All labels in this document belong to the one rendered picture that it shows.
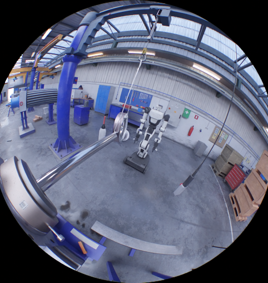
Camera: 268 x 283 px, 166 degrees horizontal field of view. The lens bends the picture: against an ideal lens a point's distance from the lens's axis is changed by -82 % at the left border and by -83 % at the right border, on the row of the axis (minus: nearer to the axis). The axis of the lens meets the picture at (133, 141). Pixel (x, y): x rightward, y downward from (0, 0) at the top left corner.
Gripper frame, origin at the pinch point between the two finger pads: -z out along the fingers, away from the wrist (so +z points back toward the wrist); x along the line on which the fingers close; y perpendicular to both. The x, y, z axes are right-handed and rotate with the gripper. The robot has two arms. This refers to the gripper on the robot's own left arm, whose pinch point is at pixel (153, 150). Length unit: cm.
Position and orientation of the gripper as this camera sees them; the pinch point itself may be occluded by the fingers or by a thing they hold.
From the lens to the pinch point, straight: 200.3
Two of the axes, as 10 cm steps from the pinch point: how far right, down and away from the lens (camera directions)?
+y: 8.6, 4.2, -2.8
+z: 3.5, -9.0, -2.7
